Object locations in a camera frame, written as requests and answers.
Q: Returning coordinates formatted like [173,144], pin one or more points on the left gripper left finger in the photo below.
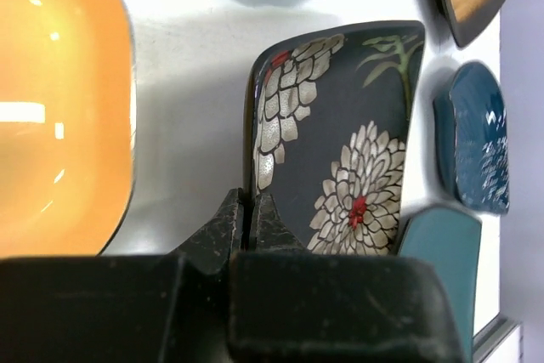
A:
[169,307]

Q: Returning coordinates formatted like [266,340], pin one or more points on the dark blue leaf plate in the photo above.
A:
[471,139]

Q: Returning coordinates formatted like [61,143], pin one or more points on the black floral square plate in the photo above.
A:
[327,118]

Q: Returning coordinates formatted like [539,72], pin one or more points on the teal square large plate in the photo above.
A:
[449,240]

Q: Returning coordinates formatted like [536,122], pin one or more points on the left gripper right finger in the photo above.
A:
[287,304]

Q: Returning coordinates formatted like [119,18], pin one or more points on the aluminium table frame rail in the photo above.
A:
[500,340]

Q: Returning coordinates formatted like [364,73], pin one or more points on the yellow square small plate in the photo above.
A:
[67,125]

